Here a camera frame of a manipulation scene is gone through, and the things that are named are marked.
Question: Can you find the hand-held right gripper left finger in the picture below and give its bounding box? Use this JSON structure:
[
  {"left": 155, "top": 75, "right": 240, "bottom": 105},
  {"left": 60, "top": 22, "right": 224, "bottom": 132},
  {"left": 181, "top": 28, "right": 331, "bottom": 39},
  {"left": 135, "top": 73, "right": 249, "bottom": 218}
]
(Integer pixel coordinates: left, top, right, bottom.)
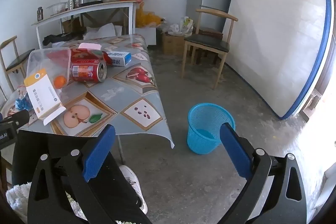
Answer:
[{"left": 27, "top": 124, "right": 132, "bottom": 224}]

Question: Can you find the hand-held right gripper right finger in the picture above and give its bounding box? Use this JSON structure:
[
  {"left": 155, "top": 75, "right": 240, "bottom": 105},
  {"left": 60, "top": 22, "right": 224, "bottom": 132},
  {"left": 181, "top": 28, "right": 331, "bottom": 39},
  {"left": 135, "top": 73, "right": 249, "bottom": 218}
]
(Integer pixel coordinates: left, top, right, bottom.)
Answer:
[{"left": 219, "top": 122, "right": 307, "bottom": 224}]

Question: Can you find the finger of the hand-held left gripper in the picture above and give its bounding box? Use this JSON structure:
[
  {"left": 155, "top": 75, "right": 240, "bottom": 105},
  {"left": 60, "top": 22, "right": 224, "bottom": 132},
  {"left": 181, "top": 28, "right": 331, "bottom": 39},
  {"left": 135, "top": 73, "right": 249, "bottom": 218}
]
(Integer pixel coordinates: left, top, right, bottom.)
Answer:
[{"left": 0, "top": 110, "right": 30, "bottom": 132}]

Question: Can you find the white orange medicine box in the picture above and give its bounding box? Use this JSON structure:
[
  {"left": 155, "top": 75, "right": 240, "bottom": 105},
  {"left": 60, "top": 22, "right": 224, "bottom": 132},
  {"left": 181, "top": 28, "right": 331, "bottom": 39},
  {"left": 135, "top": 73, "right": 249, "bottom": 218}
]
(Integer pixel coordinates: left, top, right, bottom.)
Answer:
[{"left": 24, "top": 69, "right": 67, "bottom": 126}]

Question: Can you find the blue plastic basket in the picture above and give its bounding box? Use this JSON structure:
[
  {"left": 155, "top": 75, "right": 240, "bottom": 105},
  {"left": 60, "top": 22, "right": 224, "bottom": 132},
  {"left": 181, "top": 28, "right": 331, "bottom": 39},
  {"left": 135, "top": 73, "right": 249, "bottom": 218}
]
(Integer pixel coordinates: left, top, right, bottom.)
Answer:
[{"left": 187, "top": 103, "right": 236, "bottom": 155}]

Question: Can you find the clear plastic bag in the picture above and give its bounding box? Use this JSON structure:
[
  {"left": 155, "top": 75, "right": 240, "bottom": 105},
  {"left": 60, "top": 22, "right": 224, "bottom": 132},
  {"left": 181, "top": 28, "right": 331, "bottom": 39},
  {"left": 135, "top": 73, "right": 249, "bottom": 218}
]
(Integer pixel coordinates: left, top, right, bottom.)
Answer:
[{"left": 26, "top": 47, "right": 72, "bottom": 88}]

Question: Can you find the red drink can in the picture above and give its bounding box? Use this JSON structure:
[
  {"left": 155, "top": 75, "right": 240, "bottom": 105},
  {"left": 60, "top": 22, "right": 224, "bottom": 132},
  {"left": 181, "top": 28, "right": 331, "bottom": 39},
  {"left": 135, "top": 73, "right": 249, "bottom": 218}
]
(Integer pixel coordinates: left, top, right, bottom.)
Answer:
[{"left": 70, "top": 59, "right": 107, "bottom": 83}]

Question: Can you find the red snack packet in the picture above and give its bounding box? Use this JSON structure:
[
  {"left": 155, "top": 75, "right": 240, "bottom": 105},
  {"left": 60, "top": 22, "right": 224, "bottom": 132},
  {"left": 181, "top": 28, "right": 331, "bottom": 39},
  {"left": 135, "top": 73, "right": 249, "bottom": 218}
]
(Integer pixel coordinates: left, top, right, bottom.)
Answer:
[{"left": 70, "top": 48, "right": 113, "bottom": 65}]

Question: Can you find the blue toothpaste box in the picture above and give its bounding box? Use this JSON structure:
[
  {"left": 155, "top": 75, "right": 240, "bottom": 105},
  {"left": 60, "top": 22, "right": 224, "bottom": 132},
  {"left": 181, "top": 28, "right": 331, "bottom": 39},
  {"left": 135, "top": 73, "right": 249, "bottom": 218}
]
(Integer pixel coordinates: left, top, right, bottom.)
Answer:
[{"left": 104, "top": 51, "right": 132, "bottom": 67}]

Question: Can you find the blue crinkled wrapper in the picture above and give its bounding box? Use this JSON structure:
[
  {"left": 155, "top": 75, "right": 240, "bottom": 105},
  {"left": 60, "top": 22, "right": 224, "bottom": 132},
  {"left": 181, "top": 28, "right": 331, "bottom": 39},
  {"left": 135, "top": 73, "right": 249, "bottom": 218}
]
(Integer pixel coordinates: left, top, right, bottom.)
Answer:
[{"left": 14, "top": 94, "right": 33, "bottom": 111}]

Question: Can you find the person's black trouser leg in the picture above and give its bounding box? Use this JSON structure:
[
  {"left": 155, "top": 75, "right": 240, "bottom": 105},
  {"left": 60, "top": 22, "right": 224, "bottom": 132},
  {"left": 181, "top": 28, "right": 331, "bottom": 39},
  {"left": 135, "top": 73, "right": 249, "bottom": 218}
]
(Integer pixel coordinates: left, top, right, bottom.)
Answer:
[{"left": 12, "top": 131, "right": 147, "bottom": 224}]

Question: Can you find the white sneaker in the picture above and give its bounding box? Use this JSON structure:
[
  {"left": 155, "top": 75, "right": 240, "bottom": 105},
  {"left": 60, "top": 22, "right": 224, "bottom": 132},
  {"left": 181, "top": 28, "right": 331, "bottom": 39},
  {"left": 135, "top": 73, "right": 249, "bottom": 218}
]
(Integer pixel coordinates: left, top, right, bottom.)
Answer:
[{"left": 119, "top": 165, "right": 148, "bottom": 214}]

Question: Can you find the small orange fruit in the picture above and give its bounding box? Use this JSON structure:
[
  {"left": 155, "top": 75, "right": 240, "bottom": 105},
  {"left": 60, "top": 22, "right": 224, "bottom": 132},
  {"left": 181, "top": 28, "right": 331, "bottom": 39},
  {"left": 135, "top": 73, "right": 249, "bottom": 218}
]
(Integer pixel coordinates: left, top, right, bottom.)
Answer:
[{"left": 53, "top": 76, "right": 67, "bottom": 89}]

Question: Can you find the wooden chair black seat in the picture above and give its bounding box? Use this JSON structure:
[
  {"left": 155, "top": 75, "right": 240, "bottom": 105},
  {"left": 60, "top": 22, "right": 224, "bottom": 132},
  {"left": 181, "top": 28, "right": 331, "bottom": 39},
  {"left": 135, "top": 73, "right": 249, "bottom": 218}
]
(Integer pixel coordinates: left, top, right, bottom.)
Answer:
[
  {"left": 182, "top": 9, "right": 239, "bottom": 90},
  {"left": 0, "top": 35, "right": 36, "bottom": 93}
]

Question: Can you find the white fuzzy garment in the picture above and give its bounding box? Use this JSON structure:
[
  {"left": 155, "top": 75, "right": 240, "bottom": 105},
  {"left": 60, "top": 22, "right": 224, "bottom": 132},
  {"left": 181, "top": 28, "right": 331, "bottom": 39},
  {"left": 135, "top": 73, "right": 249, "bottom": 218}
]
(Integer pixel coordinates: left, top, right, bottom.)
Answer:
[{"left": 6, "top": 182, "right": 33, "bottom": 224}]

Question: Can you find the fruit print tablecloth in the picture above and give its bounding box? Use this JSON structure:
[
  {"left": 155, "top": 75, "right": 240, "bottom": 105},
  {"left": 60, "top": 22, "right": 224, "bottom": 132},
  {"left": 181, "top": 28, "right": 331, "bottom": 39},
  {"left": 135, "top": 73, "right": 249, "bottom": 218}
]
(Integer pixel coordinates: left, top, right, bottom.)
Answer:
[{"left": 0, "top": 34, "right": 175, "bottom": 149}]

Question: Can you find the black cloth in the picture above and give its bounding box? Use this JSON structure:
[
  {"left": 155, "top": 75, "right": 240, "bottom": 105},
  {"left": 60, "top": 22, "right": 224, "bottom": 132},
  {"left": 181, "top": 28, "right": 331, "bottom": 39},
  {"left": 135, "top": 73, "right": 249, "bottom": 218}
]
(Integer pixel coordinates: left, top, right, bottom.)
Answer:
[{"left": 42, "top": 32, "right": 87, "bottom": 46}]

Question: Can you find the pink packet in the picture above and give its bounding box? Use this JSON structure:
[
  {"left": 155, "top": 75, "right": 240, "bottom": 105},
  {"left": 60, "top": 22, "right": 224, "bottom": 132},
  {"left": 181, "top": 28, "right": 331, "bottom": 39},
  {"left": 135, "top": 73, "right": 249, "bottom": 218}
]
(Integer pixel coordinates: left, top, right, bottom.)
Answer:
[{"left": 79, "top": 42, "right": 101, "bottom": 51}]

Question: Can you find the flat brown cardboard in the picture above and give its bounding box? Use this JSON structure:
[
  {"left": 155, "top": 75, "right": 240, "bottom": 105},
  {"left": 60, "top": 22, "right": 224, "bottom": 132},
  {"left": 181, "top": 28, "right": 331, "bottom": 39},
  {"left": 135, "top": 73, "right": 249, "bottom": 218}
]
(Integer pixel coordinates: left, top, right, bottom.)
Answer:
[{"left": 62, "top": 18, "right": 82, "bottom": 34}]

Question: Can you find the glass bowl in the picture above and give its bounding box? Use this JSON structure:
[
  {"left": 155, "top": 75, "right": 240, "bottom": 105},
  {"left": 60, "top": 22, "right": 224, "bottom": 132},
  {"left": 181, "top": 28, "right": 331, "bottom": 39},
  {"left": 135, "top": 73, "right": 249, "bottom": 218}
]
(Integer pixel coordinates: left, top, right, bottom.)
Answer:
[{"left": 47, "top": 1, "right": 69, "bottom": 16}]

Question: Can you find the white crumpled bag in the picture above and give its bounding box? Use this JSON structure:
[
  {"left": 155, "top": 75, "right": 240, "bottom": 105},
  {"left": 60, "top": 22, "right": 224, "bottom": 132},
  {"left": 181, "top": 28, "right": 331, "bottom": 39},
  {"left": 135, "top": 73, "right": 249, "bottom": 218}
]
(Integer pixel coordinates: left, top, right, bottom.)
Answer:
[{"left": 83, "top": 23, "right": 123, "bottom": 39}]

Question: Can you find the dark wooden box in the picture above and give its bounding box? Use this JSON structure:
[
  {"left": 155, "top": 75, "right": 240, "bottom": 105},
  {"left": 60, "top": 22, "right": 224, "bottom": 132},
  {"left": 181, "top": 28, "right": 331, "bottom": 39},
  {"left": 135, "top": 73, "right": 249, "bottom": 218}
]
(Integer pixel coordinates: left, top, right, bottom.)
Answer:
[{"left": 197, "top": 27, "right": 223, "bottom": 41}]

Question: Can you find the brown cardboard box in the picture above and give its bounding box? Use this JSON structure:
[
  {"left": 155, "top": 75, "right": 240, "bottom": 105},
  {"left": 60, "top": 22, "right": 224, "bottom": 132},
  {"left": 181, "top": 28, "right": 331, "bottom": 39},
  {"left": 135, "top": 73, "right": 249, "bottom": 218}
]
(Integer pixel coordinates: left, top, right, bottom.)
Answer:
[{"left": 161, "top": 32, "right": 185, "bottom": 55}]

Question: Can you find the white mattress blue edge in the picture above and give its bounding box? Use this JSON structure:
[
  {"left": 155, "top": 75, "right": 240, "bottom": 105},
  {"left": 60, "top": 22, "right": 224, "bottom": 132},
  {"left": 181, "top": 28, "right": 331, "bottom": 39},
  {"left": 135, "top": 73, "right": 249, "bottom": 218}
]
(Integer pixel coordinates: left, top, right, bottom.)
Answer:
[{"left": 225, "top": 0, "right": 333, "bottom": 120}]

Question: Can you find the white side table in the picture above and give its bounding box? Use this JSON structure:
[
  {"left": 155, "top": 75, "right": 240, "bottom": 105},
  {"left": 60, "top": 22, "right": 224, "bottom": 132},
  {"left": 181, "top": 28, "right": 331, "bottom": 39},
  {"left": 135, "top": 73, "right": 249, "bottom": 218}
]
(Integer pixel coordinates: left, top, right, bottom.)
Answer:
[{"left": 31, "top": 0, "right": 137, "bottom": 50}]

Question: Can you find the white carton green label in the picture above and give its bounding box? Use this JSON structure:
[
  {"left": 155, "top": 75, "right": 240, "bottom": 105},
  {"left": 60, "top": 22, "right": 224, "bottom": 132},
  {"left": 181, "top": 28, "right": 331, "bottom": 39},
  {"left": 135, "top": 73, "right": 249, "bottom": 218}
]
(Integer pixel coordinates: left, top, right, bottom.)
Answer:
[{"left": 181, "top": 16, "right": 194, "bottom": 30}]

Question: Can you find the white plastic bag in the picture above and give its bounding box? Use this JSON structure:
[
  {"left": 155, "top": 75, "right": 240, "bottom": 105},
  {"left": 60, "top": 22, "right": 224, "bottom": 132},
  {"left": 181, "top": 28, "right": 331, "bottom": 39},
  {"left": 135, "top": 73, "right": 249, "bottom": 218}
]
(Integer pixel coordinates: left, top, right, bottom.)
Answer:
[{"left": 160, "top": 21, "right": 193, "bottom": 37}]

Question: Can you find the yellow plastic bag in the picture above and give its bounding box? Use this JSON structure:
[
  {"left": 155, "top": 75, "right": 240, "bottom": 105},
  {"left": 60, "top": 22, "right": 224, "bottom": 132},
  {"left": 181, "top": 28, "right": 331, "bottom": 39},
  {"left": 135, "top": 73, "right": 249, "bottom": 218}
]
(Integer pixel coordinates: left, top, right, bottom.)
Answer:
[{"left": 135, "top": 2, "right": 164, "bottom": 28}]

